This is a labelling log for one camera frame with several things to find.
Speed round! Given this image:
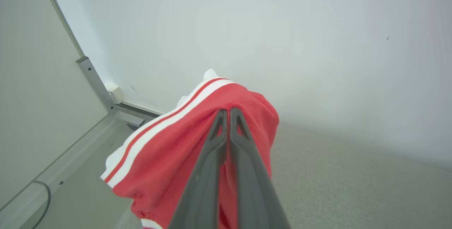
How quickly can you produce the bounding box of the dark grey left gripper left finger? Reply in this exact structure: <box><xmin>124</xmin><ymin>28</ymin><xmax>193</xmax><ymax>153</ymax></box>
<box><xmin>169</xmin><ymin>109</ymin><xmax>228</xmax><ymax>229</ymax></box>

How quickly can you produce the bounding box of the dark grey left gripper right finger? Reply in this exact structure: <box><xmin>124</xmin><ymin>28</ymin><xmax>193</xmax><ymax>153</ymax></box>
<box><xmin>230</xmin><ymin>108</ymin><xmax>291</xmax><ymax>229</ymax></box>

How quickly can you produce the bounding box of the red jersey with white sleeves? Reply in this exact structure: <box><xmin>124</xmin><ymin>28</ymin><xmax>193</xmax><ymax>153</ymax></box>
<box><xmin>101</xmin><ymin>69</ymin><xmax>280</xmax><ymax>229</ymax></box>

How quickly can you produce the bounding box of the grey metal frame post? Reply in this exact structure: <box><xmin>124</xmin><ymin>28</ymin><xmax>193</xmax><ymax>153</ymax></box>
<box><xmin>37</xmin><ymin>0</ymin><xmax>166</xmax><ymax>128</ymax></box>

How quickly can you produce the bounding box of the small white block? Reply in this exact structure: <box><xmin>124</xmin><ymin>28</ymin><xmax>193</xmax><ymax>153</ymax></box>
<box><xmin>105</xmin><ymin>83</ymin><xmax>125</xmax><ymax>104</ymax></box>

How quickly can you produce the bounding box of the white and black skirting strip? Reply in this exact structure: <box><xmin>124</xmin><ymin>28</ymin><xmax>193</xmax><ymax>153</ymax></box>
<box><xmin>122</xmin><ymin>98</ymin><xmax>166</xmax><ymax>117</ymax></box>

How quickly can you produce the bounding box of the grey cable on floor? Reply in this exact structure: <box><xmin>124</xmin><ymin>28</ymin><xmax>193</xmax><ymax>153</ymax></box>
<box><xmin>30</xmin><ymin>181</ymin><xmax>51</xmax><ymax>229</ymax></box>

